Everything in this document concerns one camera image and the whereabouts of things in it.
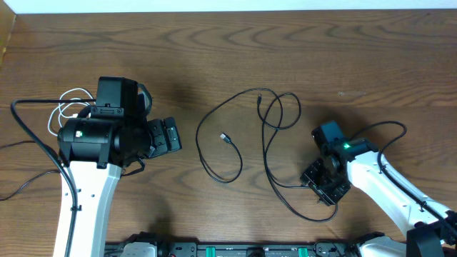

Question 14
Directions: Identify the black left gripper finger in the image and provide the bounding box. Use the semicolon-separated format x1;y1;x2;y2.
153;119;170;153
164;117;182;151

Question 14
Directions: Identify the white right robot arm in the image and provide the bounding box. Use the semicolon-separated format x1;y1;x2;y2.
301;121;456;257

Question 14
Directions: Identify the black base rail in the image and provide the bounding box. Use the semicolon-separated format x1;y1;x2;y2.
102;232;445;257

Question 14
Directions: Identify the white cable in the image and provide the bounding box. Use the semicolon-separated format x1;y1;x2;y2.
47;88;96;137

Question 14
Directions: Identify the black usb cable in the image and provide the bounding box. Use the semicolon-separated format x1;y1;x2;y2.
0;140;61;201

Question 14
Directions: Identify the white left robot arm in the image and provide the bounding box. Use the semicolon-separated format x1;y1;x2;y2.
53;76;182;256

